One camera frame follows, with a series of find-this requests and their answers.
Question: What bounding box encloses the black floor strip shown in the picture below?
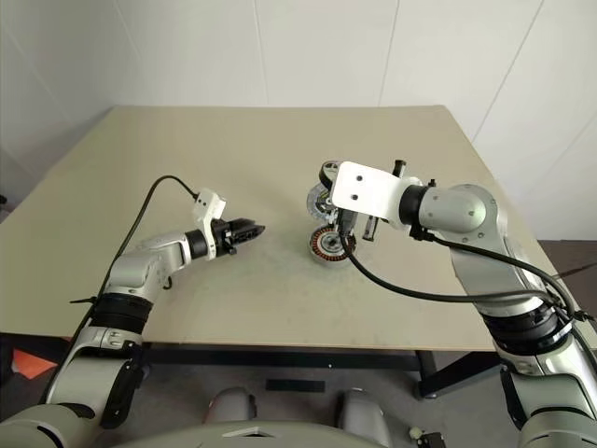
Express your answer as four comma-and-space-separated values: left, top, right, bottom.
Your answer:
265, 379, 326, 393

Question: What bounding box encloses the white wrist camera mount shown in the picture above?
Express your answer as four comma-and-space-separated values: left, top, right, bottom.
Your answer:
331, 161, 416, 231
193, 188, 229, 260

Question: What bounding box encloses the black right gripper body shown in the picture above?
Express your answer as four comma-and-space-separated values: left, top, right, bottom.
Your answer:
363, 159, 408, 242

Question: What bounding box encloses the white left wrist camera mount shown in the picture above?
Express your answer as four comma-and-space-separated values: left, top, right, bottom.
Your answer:
193, 188, 229, 260

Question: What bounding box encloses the grey rotor disc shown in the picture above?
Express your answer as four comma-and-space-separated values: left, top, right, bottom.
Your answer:
305, 183, 340, 221

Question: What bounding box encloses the black and silver pulley ring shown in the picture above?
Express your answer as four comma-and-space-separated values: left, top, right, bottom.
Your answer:
318, 160, 344, 189

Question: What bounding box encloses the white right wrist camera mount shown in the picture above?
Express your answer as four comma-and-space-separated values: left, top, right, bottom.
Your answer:
331, 161, 416, 231

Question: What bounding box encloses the copper wound motor stator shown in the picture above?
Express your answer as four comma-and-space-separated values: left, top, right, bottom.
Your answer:
308, 225, 358, 267

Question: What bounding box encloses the grey rounded leg cover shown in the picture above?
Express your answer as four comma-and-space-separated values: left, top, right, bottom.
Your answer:
338, 389, 391, 447
207, 386, 257, 426

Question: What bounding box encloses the orange floor object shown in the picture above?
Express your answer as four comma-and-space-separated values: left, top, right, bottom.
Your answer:
11, 349, 55, 380

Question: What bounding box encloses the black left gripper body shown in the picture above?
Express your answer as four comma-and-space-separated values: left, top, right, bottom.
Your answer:
212, 218, 236, 259

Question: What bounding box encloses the grey robot torso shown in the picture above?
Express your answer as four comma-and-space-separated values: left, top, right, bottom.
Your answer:
92, 419, 391, 448

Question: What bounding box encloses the black metal table frame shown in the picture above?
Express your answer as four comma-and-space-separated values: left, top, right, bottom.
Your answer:
134, 343, 505, 402

